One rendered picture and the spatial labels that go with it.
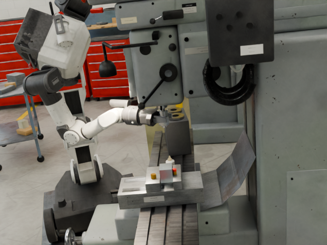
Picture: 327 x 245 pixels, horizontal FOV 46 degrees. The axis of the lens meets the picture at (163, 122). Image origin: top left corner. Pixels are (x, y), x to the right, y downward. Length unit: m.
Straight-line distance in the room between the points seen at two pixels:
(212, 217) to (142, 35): 0.81
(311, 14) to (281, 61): 0.23
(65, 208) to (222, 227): 1.01
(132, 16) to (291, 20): 0.58
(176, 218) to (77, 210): 0.96
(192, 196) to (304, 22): 0.79
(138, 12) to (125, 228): 0.91
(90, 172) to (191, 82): 1.18
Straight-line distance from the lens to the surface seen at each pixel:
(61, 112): 1.87
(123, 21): 1.49
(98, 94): 6.52
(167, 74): 1.49
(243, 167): 1.69
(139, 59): 1.52
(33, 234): 3.39
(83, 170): 2.47
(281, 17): 1.52
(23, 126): 4.72
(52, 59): 1.86
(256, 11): 1.23
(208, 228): 1.74
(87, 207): 2.37
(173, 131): 1.97
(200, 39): 1.48
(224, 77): 1.51
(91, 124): 1.86
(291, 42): 1.42
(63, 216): 2.37
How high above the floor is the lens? 1.79
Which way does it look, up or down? 20 degrees down
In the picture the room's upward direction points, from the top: 7 degrees counter-clockwise
